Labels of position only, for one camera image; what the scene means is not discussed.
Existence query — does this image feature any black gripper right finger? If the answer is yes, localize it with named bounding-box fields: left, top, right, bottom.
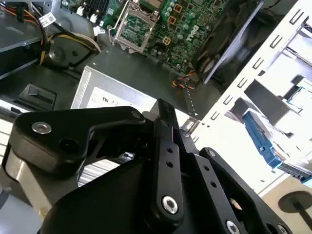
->
left=179, top=129, right=291, bottom=234

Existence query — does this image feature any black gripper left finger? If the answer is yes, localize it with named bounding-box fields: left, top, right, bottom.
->
left=2, top=98, right=186, bottom=229

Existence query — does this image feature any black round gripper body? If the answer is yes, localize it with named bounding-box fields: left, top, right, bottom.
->
left=40, top=157, right=221, bottom=234

